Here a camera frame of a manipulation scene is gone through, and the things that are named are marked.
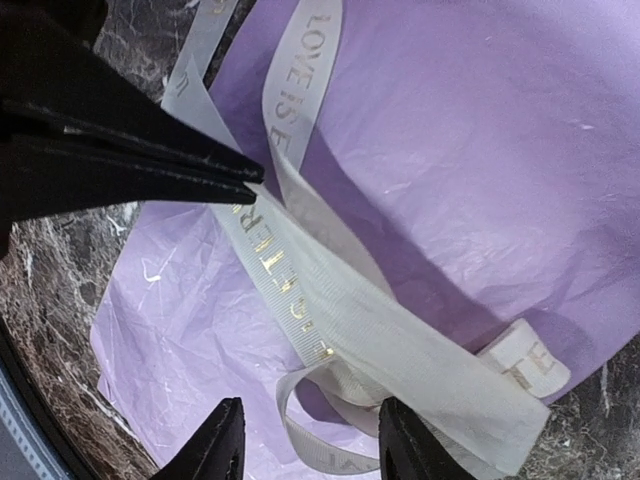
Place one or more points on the pink purple wrapping paper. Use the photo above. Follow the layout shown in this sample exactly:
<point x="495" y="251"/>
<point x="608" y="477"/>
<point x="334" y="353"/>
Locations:
<point x="450" y="216"/>

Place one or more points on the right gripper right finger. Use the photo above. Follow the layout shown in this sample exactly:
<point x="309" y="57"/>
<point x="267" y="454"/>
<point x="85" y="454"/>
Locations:
<point x="409" y="451"/>

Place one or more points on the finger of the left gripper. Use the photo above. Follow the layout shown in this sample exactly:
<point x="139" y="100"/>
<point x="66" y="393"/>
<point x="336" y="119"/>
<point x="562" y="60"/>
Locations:
<point x="44" y="176"/>

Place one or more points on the white slotted cable duct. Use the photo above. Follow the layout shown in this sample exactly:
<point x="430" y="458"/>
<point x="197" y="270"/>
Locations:
<point x="28" y="441"/>

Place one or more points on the black front table rail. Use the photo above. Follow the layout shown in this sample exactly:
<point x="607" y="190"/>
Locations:
<point x="38" y="411"/>

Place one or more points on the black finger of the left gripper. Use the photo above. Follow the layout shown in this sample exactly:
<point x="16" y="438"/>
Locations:
<point x="59" y="96"/>

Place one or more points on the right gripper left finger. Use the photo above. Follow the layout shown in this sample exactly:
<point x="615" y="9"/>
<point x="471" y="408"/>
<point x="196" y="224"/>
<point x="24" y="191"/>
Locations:
<point x="216" y="451"/>

